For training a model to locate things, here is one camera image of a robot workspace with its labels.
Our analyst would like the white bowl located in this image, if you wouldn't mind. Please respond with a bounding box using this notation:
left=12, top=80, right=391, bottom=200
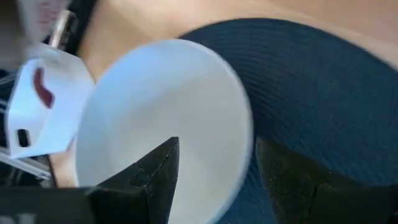
left=75, top=39, right=254, bottom=224

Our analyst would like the white red cereal box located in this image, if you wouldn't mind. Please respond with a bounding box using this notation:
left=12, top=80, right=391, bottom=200
left=0, top=0, right=73, bottom=60

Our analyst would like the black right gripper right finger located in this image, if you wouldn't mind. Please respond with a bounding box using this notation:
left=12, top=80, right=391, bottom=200
left=254, top=136, right=398, bottom=224

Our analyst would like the round dark placemat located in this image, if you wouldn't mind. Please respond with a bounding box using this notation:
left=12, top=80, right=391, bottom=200
left=178, top=17, right=398, bottom=224

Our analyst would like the long silver edge bracket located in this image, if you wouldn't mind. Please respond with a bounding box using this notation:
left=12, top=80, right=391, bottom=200
left=49, top=9, right=79, bottom=50

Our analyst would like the white rectangular tray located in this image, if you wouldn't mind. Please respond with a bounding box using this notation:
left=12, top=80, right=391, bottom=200
left=5, top=43, right=96, bottom=159

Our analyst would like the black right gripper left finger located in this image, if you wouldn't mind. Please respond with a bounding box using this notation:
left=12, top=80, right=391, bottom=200
left=86, top=136, right=180, bottom=224

